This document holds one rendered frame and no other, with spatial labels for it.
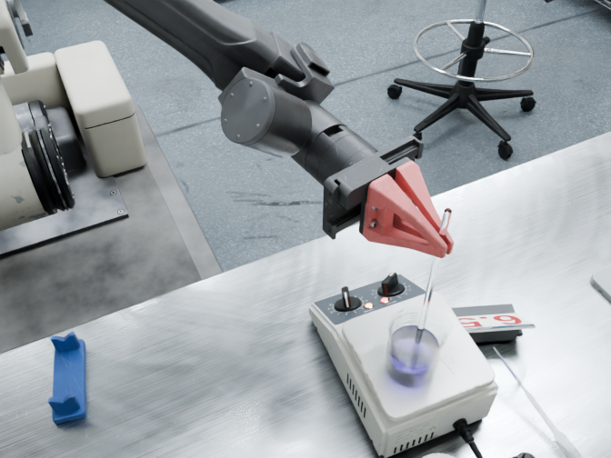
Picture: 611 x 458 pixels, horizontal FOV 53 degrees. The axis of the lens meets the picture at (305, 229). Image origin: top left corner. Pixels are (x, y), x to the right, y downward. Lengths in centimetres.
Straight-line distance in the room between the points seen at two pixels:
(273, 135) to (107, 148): 104
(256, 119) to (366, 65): 212
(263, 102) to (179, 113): 189
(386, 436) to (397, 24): 245
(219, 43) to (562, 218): 56
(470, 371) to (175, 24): 43
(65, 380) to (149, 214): 77
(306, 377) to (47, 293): 79
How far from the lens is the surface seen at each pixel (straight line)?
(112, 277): 137
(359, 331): 65
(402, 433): 63
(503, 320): 77
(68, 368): 77
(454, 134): 230
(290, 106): 53
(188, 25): 58
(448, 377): 64
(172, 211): 148
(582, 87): 269
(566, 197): 98
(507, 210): 93
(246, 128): 52
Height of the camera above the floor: 138
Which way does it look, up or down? 47 degrees down
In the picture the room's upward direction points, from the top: 1 degrees counter-clockwise
